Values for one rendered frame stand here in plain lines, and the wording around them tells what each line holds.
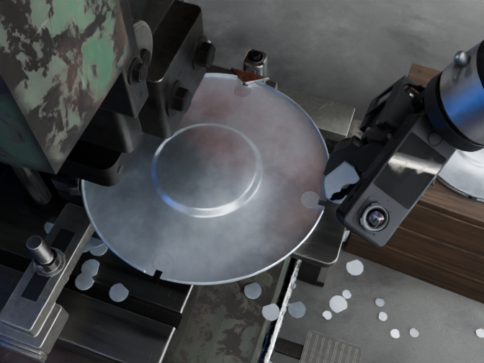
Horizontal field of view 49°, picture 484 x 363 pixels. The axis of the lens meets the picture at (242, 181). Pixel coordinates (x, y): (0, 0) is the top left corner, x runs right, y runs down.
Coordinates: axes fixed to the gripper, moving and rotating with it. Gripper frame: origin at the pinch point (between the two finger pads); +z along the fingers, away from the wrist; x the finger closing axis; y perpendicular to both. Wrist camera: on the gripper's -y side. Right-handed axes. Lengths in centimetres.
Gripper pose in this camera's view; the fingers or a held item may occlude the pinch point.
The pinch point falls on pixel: (330, 197)
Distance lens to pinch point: 59.6
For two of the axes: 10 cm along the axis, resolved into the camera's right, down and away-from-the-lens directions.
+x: -8.2, -5.5, -1.6
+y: 4.3, -7.7, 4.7
